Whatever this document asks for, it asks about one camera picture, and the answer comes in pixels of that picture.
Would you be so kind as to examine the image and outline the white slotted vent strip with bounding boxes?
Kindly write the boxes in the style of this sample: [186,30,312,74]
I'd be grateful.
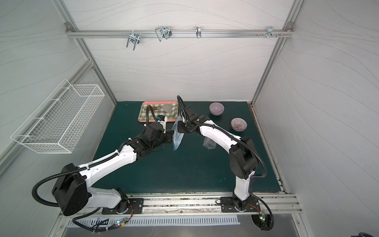
[78,215,240,228]

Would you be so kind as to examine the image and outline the pink plastic tray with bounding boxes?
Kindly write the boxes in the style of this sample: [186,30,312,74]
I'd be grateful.
[138,101,179,123]

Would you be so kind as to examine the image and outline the left black corrugated cable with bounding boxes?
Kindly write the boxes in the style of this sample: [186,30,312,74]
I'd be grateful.
[32,152,119,207]

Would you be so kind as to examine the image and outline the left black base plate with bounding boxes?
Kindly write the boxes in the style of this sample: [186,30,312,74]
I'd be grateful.
[102,198,144,215]

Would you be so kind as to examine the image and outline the aluminium top crossbar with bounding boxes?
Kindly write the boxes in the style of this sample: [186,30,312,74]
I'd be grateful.
[66,28,295,39]

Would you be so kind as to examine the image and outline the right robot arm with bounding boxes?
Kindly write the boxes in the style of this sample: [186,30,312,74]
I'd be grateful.
[172,105,262,212]

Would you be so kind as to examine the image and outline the small metal bracket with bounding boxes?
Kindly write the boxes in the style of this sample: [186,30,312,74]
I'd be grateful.
[195,26,201,39]

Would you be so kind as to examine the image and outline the blue ruler set package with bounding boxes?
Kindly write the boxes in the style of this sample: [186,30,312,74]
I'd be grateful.
[172,116,184,151]

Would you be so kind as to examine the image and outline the plain lilac bowl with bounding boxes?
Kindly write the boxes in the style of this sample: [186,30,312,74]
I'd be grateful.
[209,102,225,116]

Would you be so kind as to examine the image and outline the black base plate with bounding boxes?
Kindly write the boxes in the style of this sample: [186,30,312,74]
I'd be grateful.
[102,198,144,215]
[215,197,261,213]

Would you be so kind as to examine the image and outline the wooden handled metal spatula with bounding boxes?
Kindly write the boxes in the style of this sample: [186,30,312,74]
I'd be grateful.
[152,104,173,114]

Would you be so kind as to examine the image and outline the white wire wall basket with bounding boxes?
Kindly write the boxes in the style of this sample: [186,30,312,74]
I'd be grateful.
[11,79,105,154]

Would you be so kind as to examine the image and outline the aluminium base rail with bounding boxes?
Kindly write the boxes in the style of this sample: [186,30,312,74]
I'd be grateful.
[59,192,303,218]

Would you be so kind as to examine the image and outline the green checked cloth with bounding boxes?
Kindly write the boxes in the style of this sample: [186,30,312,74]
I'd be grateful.
[140,103,178,120]

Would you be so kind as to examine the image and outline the clear plastic pouch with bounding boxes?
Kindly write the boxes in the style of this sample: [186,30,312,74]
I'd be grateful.
[203,137,217,150]

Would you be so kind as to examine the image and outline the metal u-bolt clamp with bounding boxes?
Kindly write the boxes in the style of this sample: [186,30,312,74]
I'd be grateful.
[126,32,140,50]
[155,26,172,41]

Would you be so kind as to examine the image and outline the right black corrugated cable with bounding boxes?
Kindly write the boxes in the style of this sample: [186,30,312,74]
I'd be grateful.
[201,122,267,178]

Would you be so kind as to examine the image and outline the metal U-bolt clamp middle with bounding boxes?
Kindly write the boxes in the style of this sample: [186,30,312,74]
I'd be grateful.
[155,26,172,41]

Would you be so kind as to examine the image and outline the metal U-bolt clamp left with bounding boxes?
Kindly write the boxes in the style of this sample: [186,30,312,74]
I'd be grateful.
[126,32,140,50]

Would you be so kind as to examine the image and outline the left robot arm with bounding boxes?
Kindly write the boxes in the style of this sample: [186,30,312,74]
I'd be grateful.
[52,122,174,216]

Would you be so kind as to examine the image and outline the black corrugated cable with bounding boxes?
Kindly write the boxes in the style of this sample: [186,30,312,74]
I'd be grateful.
[32,152,119,207]
[201,122,267,178]

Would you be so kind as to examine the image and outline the striped purple bowl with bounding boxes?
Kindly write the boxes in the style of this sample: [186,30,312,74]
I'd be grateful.
[231,118,247,132]

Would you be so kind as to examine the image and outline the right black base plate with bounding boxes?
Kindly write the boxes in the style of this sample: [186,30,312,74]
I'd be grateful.
[215,197,261,213]

